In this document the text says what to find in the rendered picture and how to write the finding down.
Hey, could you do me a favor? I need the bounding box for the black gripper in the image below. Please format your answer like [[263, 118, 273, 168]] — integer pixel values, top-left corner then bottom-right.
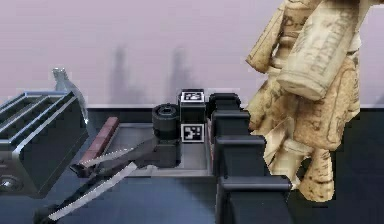
[[69, 103, 183, 178]]

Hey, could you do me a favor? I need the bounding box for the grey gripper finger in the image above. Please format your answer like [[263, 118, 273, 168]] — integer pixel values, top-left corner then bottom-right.
[[32, 161, 139, 224]]

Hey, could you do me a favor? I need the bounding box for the grey tray with dark-red rim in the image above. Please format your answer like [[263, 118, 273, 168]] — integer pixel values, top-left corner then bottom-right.
[[79, 116, 215, 178]]

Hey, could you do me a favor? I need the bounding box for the black and silver toaster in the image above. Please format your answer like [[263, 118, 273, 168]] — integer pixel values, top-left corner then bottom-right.
[[0, 90, 90, 200]]

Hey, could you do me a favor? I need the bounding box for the clear glass curved object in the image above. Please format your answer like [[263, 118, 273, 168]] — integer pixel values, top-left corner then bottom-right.
[[51, 67, 90, 125]]

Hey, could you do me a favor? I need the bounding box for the tan cork sculpture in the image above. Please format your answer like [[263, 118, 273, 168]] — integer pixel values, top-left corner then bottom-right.
[[245, 0, 384, 204]]

